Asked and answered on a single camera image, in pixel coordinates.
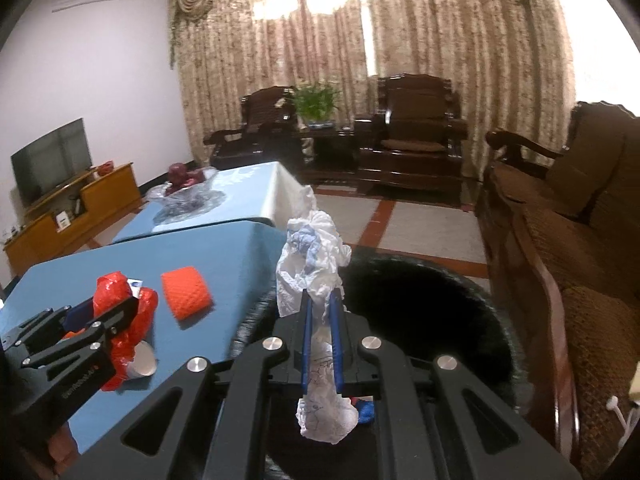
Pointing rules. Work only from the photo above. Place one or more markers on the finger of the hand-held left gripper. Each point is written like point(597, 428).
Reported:
point(80, 314)
point(95, 355)

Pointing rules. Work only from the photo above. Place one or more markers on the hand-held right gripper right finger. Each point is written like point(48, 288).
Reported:
point(337, 345)

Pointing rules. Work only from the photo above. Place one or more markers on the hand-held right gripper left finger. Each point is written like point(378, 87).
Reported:
point(306, 345)

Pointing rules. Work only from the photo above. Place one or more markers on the red plastic bag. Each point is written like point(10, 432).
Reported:
point(112, 287)

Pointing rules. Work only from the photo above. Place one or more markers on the white tissue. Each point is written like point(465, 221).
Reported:
point(310, 260)

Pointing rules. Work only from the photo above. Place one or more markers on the black lined waste bin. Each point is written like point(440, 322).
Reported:
point(415, 300)

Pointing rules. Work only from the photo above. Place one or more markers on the white toothpaste tube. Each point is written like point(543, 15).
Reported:
point(142, 360)

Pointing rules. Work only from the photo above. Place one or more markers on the blue plastic wrapper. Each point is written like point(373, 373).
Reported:
point(366, 410)

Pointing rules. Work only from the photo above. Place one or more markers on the small white box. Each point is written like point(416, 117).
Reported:
point(62, 221)

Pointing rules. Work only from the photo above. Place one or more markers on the orange scrub sponge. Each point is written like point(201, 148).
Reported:
point(187, 290)

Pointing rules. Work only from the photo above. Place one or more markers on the wooden television cabinet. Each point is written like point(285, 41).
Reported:
point(105, 192)

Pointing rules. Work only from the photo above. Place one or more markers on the small red ornament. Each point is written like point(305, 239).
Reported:
point(105, 168)

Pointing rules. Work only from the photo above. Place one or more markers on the glass fruit bowl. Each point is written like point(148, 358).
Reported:
point(185, 205)

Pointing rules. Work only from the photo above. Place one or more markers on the flat screen television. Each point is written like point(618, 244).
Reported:
point(50, 160)

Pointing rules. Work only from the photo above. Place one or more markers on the light blue tablecloth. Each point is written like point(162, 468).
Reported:
point(250, 185)

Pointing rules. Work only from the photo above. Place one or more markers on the dark red fruit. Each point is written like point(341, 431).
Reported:
point(180, 175)

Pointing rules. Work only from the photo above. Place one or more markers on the dark wooden side table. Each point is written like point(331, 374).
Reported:
point(325, 147)

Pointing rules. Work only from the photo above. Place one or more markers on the brown seat cushion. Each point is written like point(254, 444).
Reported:
point(412, 146)

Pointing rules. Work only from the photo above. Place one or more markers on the dark wooden armchair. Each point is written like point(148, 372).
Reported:
point(260, 110)
point(415, 110)

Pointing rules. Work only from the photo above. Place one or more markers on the wooden sofa with brown cushions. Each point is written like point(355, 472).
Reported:
point(550, 230)

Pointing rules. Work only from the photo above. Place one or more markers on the green potted plant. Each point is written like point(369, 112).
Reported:
point(315, 100)

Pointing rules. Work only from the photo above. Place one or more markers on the beige patterned curtains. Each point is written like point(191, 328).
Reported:
point(450, 35)

